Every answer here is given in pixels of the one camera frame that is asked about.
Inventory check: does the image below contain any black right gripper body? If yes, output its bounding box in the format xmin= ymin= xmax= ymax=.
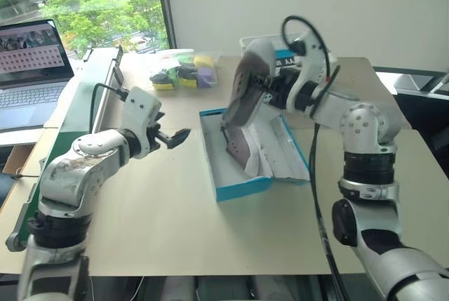
xmin=264 ymin=69 xmax=301 ymax=109

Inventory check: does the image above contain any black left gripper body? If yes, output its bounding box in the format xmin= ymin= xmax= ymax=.
xmin=144 ymin=111 xmax=169 ymax=151

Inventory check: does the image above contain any grey brown sneaker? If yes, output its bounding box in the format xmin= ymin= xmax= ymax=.
xmin=220 ymin=127 xmax=271 ymax=178
xmin=220 ymin=39 xmax=278 ymax=130

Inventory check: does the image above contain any blue cardboard shoebox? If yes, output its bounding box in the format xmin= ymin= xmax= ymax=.
xmin=199 ymin=107 xmax=311 ymax=203

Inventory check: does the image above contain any purple sponge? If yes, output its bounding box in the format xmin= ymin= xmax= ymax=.
xmin=196 ymin=67 xmax=217 ymax=88

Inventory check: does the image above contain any yellow sponge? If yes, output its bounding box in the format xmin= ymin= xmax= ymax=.
xmin=194 ymin=55 xmax=214 ymax=69

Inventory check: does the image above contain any clear bag of sponges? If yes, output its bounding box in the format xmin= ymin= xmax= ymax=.
xmin=149 ymin=49 xmax=222 ymax=92

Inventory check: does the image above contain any white tissue paper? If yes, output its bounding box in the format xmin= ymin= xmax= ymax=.
xmin=243 ymin=128 xmax=275 ymax=178

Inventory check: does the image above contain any green conveyor belt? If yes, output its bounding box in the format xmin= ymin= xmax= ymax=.
xmin=5 ymin=46 xmax=124 ymax=253

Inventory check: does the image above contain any grey open laptop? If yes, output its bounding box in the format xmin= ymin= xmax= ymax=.
xmin=0 ymin=19 xmax=75 ymax=132

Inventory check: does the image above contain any brown cardboard box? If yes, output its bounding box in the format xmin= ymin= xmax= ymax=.
xmin=0 ymin=142 xmax=36 ymax=176

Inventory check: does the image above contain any black side desk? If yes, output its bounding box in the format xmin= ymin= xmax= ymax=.
xmin=373 ymin=65 xmax=449 ymax=163

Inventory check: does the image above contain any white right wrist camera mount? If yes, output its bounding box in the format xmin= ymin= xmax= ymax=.
xmin=289 ymin=32 xmax=340 ymax=112

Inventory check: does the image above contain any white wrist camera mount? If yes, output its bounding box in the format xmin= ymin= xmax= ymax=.
xmin=289 ymin=32 xmax=340 ymax=112
xmin=121 ymin=86 xmax=163 ymax=160

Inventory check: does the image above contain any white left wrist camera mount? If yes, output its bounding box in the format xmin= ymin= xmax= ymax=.
xmin=121 ymin=86 xmax=163 ymax=160

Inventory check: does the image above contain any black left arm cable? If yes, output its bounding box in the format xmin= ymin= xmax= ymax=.
xmin=91 ymin=83 xmax=129 ymax=134

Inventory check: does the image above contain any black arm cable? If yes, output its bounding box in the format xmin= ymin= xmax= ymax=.
xmin=91 ymin=83 xmax=129 ymax=134
xmin=281 ymin=15 xmax=351 ymax=301

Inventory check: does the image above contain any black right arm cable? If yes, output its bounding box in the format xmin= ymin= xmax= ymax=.
xmin=281 ymin=15 xmax=351 ymax=301

